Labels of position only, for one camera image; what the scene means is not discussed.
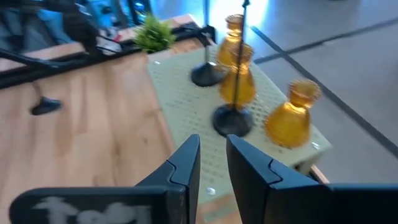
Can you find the black metal rig frame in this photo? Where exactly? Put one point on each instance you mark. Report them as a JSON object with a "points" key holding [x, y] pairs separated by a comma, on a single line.
{"points": [[12, 80]]}

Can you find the black metal candlestick holder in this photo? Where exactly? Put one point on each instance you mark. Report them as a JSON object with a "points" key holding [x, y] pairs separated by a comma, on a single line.
{"points": [[233, 122], [46, 106], [206, 76]]}

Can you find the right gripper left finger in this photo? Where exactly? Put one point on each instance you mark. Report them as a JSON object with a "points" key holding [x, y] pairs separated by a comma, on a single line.
{"points": [[124, 205]]}

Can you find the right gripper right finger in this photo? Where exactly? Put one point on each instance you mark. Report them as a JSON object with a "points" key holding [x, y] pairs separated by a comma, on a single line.
{"points": [[280, 199]]}

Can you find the green perforated metal riser table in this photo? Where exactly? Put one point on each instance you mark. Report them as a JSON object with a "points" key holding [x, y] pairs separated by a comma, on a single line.
{"points": [[186, 109]]}

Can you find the amber glass candle holder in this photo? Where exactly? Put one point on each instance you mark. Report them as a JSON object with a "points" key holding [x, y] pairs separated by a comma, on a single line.
{"points": [[244, 87], [228, 49], [287, 124]]}

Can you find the green plant in white pot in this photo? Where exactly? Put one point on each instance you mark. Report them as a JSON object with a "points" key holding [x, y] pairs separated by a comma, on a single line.
{"points": [[154, 34]]}

